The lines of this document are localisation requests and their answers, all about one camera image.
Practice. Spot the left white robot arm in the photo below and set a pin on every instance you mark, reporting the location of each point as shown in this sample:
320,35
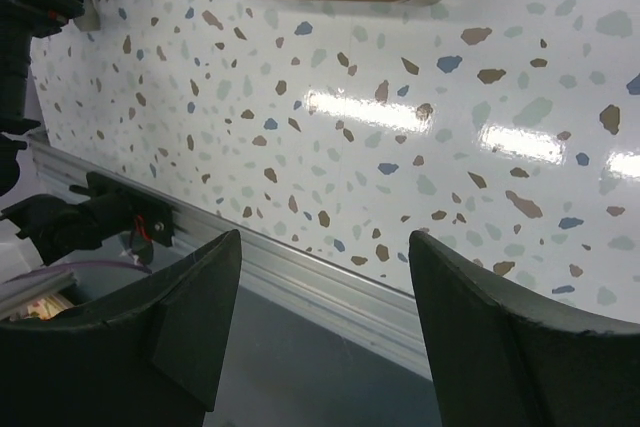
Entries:
21,22

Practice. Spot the aluminium front rail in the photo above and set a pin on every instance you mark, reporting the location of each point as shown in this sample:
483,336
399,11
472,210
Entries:
366,312

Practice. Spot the colourful cookie box outside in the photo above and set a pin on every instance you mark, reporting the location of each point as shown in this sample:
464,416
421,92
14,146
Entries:
42,309

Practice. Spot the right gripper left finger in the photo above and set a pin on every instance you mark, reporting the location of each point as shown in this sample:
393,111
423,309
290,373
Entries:
148,354

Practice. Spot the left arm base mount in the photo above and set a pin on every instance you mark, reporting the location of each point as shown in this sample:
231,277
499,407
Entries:
118,207

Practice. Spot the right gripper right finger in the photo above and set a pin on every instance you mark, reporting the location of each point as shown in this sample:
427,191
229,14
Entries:
503,355

